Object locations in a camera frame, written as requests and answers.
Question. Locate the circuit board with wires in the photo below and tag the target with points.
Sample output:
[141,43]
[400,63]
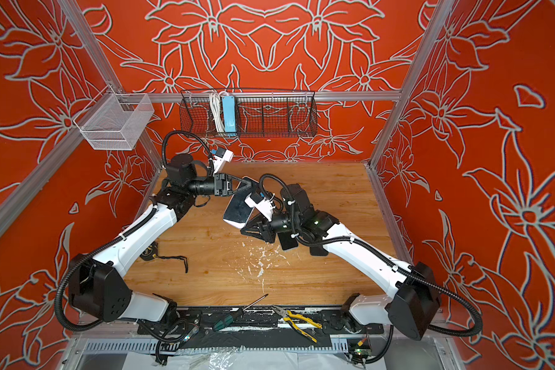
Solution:
[360,352]

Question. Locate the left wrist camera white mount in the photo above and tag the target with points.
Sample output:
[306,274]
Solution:
[220,157]

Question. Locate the white mesh wall basket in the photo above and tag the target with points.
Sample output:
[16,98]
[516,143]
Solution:
[115,121]

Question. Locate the black phone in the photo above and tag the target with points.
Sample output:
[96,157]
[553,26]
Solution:
[287,241]
[237,213]

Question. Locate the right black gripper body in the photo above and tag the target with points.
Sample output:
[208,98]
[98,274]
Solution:
[268,227]

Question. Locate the green handled screwdriver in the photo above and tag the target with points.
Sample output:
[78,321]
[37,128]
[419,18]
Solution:
[229,319]

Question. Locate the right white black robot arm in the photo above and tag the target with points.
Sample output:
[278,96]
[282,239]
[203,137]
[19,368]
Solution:
[412,294]

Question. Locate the black wire wall basket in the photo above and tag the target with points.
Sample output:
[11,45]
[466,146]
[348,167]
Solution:
[261,113]

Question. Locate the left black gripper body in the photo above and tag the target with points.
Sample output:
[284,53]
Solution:
[210,186]

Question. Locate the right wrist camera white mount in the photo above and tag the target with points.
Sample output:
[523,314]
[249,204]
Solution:
[262,204]

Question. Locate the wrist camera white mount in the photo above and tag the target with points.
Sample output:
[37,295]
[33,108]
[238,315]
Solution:
[220,157]
[262,204]

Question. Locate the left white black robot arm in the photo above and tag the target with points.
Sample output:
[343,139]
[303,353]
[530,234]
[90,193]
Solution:
[93,290]

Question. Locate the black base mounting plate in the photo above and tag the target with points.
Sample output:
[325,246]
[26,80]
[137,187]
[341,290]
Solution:
[333,320]

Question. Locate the light blue box in basket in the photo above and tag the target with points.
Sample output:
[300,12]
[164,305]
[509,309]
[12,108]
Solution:
[229,112]

